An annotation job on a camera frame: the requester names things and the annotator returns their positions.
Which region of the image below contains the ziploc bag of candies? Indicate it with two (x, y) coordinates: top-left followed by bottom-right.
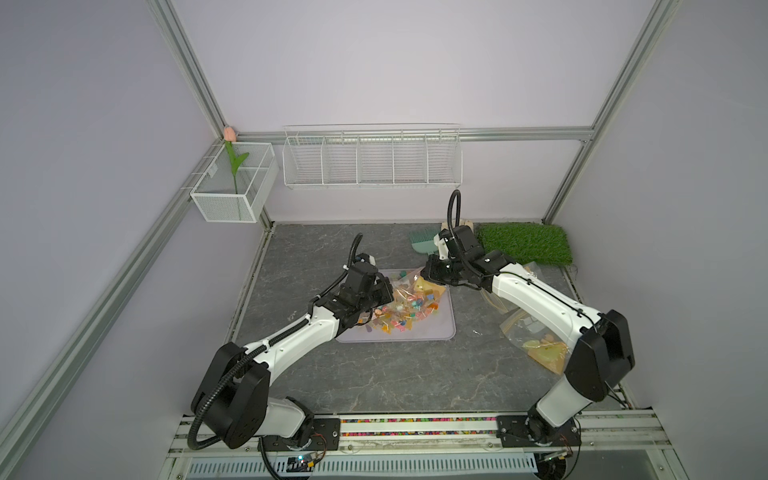
(390, 269), (447, 305)
(500, 309), (570, 375)
(478, 260), (543, 314)

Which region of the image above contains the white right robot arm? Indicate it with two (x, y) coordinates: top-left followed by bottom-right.
(422, 189), (636, 443)

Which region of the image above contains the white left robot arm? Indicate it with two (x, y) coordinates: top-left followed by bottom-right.
(187, 233), (394, 451)

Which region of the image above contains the pile of loose candies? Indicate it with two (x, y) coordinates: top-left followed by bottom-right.
(357, 299), (439, 334)

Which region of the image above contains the beige work glove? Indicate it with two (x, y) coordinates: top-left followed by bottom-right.
(440, 219), (475, 232)

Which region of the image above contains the green hand broom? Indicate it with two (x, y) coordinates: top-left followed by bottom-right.
(409, 228), (440, 255)

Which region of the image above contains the lilac plastic tray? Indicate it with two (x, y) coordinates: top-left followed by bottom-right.
(336, 269), (456, 344)

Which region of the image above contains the green artificial grass mat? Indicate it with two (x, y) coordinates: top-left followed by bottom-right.
(477, 222), (573, 266)

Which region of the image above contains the small white mesh basket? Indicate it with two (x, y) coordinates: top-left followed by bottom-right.
(190, 141), (279, 223)

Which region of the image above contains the pink artificial tulip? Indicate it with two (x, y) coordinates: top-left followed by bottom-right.
(223, 126), (249, 194)

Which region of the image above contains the long white wire basket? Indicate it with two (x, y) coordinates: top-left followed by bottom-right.
(282, 124), (464, 189)

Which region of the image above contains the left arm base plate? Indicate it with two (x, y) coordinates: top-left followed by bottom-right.
(261, 417), (341, 453)

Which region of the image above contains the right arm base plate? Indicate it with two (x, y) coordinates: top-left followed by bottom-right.
(496, 414), (582, 448)

